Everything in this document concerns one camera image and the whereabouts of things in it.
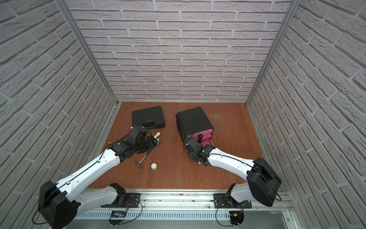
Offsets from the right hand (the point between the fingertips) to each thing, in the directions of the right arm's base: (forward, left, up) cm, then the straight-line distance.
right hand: (195, 150), depth 86 cm
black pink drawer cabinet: (+15, -1, +10) cm, 18 cm away
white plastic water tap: (+17, +26, -6) cm, 32 cm away
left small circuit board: (-30, +43, -8) cm, 54 cm away
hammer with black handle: (-5, +35, -5) cm, 36 cm away
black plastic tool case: (+33, +32, -1) cm, 46 cm away
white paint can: (-7, +26, -3) cm, 27 cm away
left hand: (+5, +25, +9) cm, 27 cm away
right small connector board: (-34, -18, -6) cm, 39 cm away
